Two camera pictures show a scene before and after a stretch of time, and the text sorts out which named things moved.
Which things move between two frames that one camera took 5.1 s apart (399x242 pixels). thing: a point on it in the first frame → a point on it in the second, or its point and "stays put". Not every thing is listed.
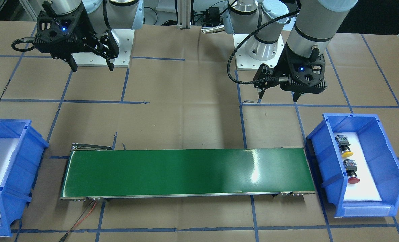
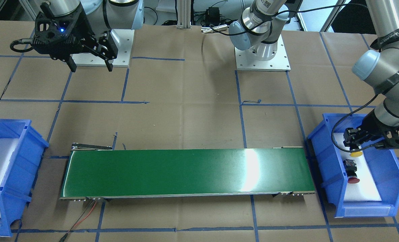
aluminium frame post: (184, 14) stays put
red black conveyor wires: (81, 218) stays put
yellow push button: (344, 145) → (356, 154)
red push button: (350, 165) stays put
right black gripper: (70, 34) stays put
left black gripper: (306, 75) → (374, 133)
